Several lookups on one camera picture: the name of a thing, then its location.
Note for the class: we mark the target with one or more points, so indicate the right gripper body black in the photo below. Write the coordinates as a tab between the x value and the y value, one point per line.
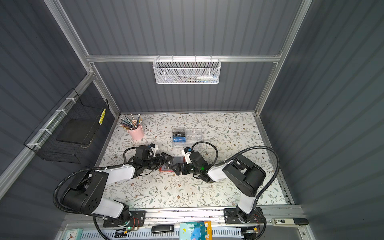
184	166

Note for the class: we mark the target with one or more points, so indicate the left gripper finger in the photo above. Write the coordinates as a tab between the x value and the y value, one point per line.
163	167
166	157

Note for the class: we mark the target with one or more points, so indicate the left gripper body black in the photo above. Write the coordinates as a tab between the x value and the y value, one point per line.
160	160

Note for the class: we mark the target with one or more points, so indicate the red leather card holder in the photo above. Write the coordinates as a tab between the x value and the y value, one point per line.
176	160

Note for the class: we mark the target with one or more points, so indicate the blue vip card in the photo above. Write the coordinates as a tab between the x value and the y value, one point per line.
179	139

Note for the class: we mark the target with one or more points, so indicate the clear acrylic organizer tray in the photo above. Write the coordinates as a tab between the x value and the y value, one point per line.
192	135

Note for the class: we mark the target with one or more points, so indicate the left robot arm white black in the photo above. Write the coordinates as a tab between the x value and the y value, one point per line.
82	192

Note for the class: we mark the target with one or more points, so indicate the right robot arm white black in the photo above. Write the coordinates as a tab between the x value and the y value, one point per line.
246	175

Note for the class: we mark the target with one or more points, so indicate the pink pencil cup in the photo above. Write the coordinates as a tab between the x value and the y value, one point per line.
137	134

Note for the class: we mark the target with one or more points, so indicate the floral table mat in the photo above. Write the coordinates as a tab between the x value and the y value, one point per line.
224	135

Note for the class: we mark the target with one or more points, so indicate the black stapler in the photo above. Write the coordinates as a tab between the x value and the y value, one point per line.
159	229

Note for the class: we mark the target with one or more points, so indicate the colourful picture book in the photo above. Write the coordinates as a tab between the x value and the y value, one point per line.
196	231

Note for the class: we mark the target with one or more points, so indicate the black notebook in basket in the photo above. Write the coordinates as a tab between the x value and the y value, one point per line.
77	132

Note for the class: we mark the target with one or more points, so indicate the white marker in basket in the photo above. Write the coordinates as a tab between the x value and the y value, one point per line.
208	78

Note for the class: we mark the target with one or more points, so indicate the small mint clock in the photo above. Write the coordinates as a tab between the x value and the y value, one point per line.
73	234

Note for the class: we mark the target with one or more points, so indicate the grey white handheld device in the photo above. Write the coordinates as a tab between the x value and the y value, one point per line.
290	222

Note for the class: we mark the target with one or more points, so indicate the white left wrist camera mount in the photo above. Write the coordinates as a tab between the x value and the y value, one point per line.
154	147

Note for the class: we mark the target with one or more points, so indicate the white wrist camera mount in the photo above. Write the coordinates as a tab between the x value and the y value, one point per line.
154	147
187	153

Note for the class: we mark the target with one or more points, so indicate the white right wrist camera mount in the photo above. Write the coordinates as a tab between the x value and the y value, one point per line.
187	153

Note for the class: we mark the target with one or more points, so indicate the white wire mesh basket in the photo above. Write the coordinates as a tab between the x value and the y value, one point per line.
184	73

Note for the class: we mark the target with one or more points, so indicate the black wire wall basket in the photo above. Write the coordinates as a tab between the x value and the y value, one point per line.
43	140

